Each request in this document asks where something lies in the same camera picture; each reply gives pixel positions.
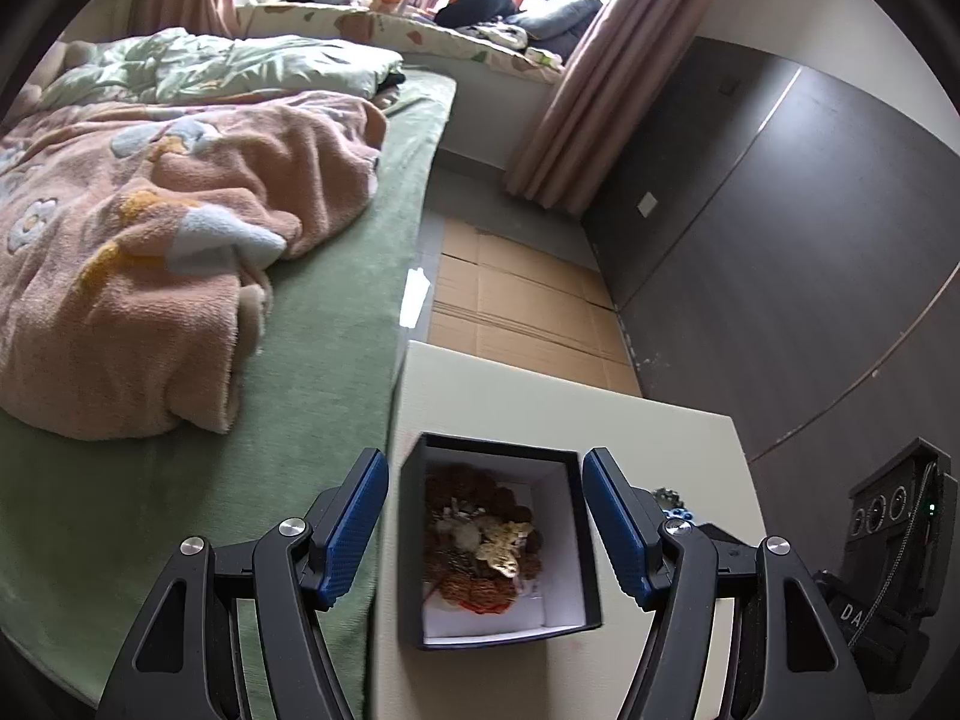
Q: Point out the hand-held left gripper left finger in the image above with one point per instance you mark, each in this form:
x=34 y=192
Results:
x=352 y=532

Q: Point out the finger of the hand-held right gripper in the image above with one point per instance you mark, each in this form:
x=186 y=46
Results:
x=724 y=536

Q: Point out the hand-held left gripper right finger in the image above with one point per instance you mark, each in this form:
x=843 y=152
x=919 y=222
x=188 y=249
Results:
x=619 y=532

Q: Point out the black jewelry box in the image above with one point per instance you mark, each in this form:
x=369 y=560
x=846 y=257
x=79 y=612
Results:
x=555 y=510

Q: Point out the gold butterfly ornament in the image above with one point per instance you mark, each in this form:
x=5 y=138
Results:
x=506 y=544

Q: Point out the bed with green sheet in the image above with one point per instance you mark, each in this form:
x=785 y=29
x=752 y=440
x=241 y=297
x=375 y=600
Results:
x=322 y=360

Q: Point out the flattened cardboard sheets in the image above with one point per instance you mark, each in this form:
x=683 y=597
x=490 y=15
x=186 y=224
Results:
x=517 y=300

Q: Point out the dark grey wardrobe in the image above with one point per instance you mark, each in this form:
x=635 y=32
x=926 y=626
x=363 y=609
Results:
x=787 y=240

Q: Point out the pink fleece blanket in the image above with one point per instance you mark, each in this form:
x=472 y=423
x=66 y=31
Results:
x=150 y=277

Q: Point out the small black cloth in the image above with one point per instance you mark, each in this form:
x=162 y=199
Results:
x=390 y=79

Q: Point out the green floral duvet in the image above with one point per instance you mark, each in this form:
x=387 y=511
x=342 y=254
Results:
x=225 y=64

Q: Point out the floral window seat cushion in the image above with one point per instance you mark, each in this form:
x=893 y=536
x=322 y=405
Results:
x=420 y=34

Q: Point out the grey pillow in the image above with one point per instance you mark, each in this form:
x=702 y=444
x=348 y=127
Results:
x=559 y=19

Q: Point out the dark bag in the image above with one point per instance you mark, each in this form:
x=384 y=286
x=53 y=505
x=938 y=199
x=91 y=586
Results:
x=476 y=0

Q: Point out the white wall outlet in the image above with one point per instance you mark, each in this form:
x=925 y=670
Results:
x=647 y=204

